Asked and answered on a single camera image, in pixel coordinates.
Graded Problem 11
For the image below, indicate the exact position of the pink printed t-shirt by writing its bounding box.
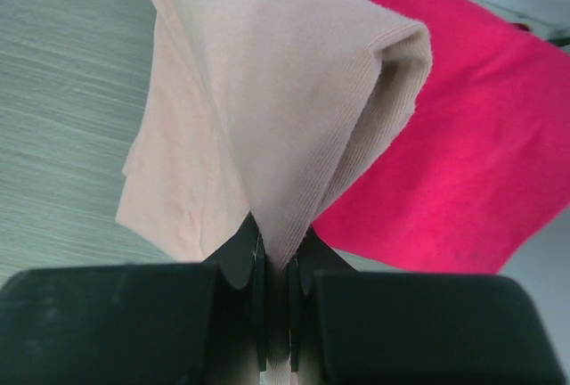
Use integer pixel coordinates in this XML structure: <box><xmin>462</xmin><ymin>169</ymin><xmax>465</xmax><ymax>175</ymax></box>
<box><xmin>116</xmin><ymin>0</ymin><xmax>432</xmax><ymax>384</ymax></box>

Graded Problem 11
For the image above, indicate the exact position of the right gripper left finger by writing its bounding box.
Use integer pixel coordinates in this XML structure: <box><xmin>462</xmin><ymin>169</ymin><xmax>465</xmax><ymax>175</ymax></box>
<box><xmin>1</xmin><ymin>217</ymin><xmax>266</xmax><ymax>385</ymax></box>

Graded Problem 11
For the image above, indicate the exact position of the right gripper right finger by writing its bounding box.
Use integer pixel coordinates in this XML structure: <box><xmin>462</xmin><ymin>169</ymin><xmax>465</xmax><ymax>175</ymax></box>
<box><xmin>289</xmin><ymin>231</ymin><xmax>566</xmax><ymax>385</ymax></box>

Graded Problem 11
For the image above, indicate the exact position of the magenta folded t-shirt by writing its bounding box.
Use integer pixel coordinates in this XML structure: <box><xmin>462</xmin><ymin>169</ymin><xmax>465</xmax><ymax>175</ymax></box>
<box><xmin>313</xmin><ymin>0</ymin><xmax>569</xmax><ymax>274</ymax></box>

